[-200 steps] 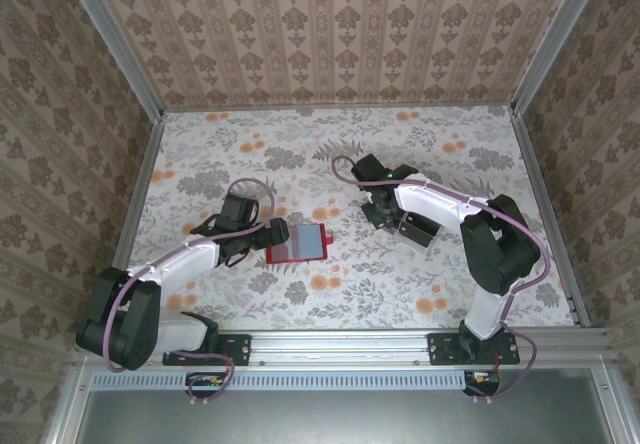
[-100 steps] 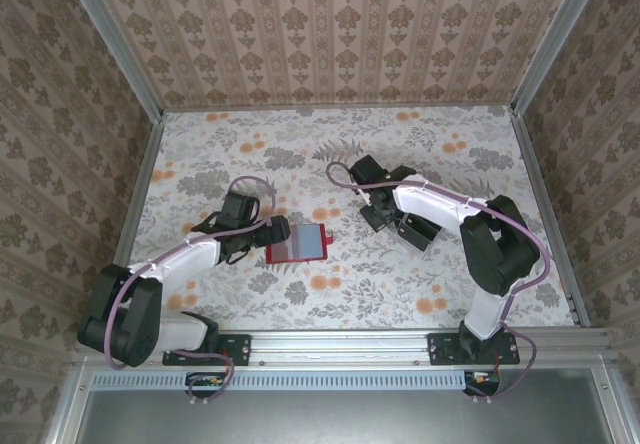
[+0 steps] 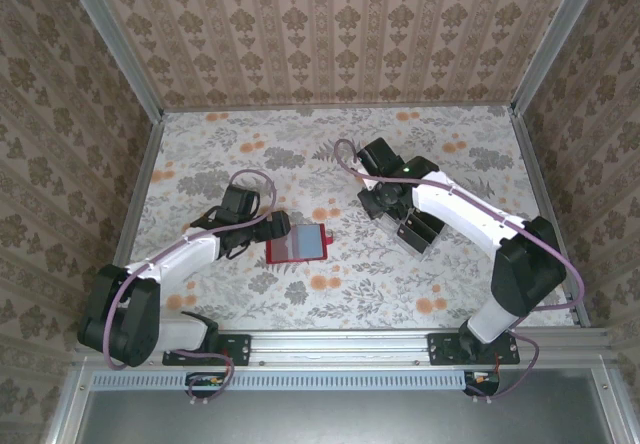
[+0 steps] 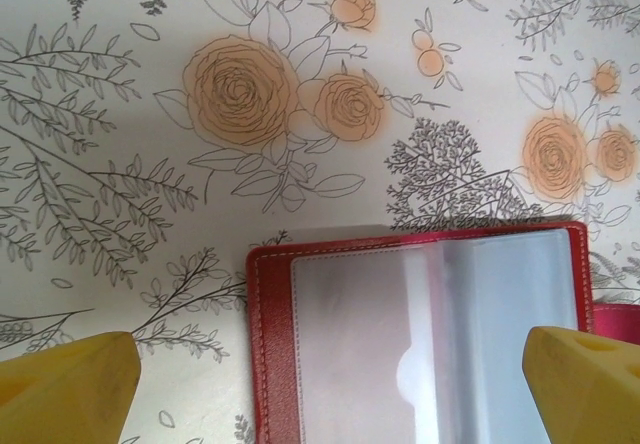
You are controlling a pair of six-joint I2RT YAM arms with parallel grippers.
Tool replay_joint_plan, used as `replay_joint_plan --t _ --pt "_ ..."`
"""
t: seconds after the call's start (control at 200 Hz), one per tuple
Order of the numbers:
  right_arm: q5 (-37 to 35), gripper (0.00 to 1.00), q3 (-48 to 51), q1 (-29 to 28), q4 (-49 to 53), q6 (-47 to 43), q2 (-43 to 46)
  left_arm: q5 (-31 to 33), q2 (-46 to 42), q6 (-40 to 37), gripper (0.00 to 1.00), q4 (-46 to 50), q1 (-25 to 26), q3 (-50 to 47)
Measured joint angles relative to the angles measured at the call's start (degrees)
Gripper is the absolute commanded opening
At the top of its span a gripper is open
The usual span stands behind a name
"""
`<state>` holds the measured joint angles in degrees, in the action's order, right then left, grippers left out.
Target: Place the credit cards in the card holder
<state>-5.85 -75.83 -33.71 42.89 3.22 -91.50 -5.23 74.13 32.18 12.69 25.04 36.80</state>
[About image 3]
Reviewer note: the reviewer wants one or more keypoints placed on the red leather card holder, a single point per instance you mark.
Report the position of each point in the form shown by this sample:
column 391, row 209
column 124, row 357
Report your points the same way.
column 275, row 255

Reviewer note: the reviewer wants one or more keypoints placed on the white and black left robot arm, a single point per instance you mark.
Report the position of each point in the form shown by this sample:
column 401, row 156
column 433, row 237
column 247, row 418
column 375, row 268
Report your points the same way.
column 175, row 264

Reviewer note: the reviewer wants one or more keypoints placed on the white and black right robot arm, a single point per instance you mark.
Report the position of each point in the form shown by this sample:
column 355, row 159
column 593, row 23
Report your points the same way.
column 465, row 214

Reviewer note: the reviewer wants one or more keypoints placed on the black credit card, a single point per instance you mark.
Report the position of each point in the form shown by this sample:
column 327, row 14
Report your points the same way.
column 432, row 226
column 412, row 234

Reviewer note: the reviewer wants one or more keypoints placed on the blue-grey card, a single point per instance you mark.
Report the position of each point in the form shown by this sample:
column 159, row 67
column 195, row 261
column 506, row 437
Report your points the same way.
column 310, row 241

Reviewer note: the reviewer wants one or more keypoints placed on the clear acrylic card stand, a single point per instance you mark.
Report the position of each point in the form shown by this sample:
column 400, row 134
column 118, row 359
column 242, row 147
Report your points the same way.
column 422, row 258

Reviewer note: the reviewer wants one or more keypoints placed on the floral patterned table sheet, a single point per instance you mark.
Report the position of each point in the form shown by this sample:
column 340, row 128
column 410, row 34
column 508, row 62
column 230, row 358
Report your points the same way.
column 350, row 304

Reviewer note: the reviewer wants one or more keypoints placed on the black connector board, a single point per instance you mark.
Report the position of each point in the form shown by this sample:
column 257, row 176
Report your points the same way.
column 205, row 383
column 482, row 382

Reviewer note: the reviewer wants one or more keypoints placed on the grey metal panel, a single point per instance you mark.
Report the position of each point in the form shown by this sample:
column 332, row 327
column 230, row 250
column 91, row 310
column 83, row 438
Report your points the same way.
column 340, row 419

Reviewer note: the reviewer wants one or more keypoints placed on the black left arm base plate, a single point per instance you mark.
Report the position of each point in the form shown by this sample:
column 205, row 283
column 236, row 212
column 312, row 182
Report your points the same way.
column 235, row 349

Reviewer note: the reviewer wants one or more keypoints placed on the aluminium side rail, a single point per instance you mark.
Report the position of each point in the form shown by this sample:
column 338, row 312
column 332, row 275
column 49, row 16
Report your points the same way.
column 550, row 214
column 142, row 179

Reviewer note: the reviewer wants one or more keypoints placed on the aluminium mounting rail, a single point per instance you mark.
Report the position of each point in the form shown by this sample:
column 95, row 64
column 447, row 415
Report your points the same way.
column 340, row 346

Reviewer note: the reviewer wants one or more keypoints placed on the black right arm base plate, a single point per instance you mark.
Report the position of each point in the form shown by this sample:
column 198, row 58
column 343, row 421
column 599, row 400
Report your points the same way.
column 445, row 349

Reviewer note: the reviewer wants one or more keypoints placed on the aluminium frame post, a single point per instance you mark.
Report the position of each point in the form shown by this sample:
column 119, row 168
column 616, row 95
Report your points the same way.
column 115, row 44
column 555, row 39

